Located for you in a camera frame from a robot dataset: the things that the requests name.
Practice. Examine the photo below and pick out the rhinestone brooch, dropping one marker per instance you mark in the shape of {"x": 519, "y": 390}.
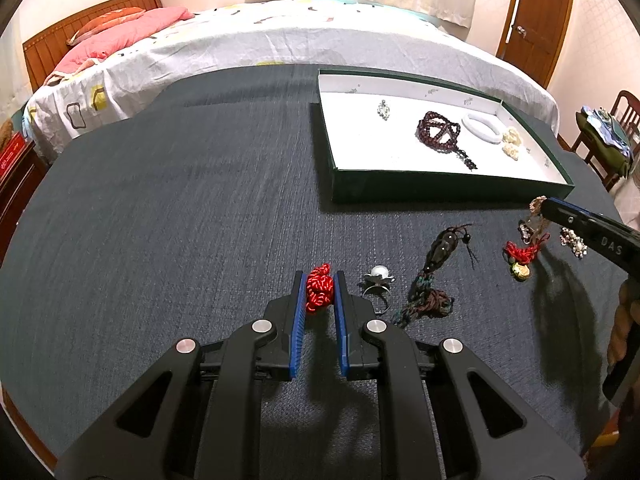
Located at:
{"x": 384, "y": 110}

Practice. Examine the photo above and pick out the red knot gold charm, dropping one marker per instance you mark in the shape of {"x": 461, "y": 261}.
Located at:
{"x": 517, "y": 255}

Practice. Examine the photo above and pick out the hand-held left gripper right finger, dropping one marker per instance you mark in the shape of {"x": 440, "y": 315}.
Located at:
{"x": 341, "y": 320}

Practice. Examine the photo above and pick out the wooden chair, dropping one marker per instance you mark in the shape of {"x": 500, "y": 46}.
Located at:
{"x": 627, "y": 110}

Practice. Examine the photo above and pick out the wooden door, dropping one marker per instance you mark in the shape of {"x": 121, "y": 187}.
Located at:
{"x": 542, "y": 10}

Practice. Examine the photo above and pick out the door knob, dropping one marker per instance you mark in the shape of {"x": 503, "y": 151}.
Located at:
{"x": 521, "y": 31}

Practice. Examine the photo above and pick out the person's right hand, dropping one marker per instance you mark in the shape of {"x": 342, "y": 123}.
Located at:
{"x": 622, "y": 320}

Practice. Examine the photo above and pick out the orange pillow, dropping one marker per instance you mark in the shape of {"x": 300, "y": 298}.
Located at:
{"x": 105, "y": 22}

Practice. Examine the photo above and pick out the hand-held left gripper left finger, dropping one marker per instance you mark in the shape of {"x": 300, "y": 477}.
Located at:
{"x": 297, "y": 320}

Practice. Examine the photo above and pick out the bed with patterned sheet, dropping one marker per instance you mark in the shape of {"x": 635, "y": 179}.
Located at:
{"x": 225, "y": 40}

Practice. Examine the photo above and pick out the pearl cluster brooch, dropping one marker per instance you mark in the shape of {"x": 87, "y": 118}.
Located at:
{"x": 572, "y": 244}

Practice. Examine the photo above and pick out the pink pillow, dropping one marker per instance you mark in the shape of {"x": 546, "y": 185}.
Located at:
{"x": 125, "y": 35}

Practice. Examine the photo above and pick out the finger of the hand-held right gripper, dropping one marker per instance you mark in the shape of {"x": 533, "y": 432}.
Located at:
{"x": 605, "y": 242}

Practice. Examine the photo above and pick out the pile of clothes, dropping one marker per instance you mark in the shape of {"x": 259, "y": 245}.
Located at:
{"x": 600, "y": 140}

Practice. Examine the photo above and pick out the wooden headboard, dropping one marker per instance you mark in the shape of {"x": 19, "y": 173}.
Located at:
{"x": 50, "y": 45}

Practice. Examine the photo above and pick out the pearl deer brooch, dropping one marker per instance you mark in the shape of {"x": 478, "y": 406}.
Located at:
{"x": 511, "y": 150}

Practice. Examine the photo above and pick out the white bangle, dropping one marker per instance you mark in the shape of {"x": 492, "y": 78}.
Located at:
{"x": 467, "y": 124}

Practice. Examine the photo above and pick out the wooden nightstand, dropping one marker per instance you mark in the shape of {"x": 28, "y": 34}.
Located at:
{"x": 17, "y": 200}

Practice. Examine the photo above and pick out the gold flower brooch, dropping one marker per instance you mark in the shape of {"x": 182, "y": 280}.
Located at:
{"x": 537, "y": 205}

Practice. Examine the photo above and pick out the green cardboard tray box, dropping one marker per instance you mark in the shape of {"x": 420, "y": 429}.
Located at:
{"x": 390, "y": 145}

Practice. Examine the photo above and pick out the red box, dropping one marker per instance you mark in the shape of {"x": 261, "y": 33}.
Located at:
{"x": 10, "y": 157}

